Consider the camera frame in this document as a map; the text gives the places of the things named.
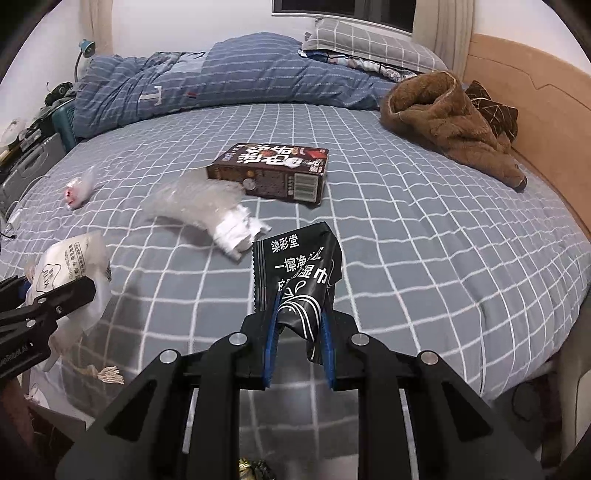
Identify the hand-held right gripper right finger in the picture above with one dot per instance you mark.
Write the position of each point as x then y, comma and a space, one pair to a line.
327, 355

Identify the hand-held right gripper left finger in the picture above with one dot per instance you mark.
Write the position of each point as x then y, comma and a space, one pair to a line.
270, 350

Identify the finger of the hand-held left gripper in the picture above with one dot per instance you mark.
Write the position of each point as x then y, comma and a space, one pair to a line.
9, 288
69, 295

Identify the white printed packet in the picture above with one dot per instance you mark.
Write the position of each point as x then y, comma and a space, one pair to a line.
69, 258

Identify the black wet wipe packet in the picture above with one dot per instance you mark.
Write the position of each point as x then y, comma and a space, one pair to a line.
300, 267

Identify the clear plastic wrap red mark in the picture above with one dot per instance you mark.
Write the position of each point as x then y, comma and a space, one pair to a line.
78, 191

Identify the clear bubble bag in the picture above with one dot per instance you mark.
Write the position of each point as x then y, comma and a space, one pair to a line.
194, 203

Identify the dark brown carton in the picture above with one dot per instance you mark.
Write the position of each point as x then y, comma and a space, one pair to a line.
268, 170

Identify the grey suitcase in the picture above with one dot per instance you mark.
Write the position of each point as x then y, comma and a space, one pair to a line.
27, 166

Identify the grey checked bed sheet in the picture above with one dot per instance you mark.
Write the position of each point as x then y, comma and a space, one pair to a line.
392, 230

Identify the white plastic bag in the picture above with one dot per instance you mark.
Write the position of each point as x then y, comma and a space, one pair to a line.
14, 131

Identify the teal plastic crate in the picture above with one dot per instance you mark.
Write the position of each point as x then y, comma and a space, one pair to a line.
64, 124

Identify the dark bundle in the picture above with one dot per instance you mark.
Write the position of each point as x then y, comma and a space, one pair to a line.
60, 92

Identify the blue desk lamp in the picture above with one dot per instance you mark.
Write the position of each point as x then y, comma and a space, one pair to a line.
87, 46

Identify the pale chair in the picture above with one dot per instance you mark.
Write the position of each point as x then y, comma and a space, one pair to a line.
577, 369

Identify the brown fleece garment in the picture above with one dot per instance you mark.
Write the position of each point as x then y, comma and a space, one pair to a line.
443, 120

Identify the narrow beige curtain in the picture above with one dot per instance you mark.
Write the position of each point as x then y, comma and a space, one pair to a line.
101, 27

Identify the blue striped duvet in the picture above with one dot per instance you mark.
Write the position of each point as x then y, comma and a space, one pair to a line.
231, 74

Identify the dark patterned pillow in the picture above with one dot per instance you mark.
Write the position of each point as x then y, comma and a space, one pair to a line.
369, 64

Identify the brown diamond-pattern cushion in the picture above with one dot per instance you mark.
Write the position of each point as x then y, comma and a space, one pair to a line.
496, 113

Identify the grey checked pillow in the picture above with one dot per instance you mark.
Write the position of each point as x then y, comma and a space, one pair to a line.
369, 39

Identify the wooden bed headboard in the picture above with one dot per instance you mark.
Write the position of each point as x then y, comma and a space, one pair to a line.
545, 115

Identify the wide beige curtain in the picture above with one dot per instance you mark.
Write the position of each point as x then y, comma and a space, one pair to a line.
443, 32

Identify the dark window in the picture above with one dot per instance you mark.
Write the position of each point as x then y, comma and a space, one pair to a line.
341, 11

